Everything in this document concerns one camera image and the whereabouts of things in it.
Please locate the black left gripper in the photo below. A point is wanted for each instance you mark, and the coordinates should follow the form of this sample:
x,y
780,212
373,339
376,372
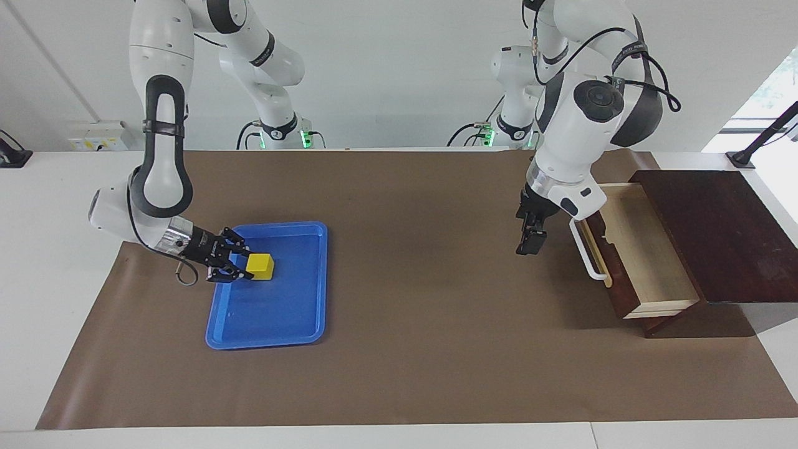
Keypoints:
x,y
537,209

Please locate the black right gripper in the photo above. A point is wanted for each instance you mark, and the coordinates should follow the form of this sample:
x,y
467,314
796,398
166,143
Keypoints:
x,y
209,249

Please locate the yellow cube block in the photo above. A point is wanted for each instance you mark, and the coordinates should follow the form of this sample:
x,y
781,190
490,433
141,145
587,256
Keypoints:
x,y
262,266

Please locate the dark wooden drawer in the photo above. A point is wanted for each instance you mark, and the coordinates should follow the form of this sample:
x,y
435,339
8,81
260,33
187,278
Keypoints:
x,y
648,255

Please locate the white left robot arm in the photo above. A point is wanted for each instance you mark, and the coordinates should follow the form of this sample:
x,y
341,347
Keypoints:
x,y
573,143

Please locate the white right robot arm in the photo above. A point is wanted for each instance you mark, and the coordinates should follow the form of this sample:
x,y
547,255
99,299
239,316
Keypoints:
x,y
162,156

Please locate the dark wooden drawer cabinet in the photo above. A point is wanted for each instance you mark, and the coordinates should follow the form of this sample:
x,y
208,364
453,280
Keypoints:
x,y
735,237

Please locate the blue plastic tray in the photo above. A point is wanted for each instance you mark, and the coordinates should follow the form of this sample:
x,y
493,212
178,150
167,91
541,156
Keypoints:
x,y
268,312

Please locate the brown paper table mat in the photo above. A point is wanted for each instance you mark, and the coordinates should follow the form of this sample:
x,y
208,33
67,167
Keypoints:
x,y
405,312

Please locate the white wall power outlet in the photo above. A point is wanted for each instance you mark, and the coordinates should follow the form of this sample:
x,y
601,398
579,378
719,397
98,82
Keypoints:
x,y
93,138

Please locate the black table clamp mount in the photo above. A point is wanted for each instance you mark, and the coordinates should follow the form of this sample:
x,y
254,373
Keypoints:
x,y
12,156

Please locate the black camera stand pole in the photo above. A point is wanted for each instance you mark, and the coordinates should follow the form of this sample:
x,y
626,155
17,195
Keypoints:
x,y
767,134

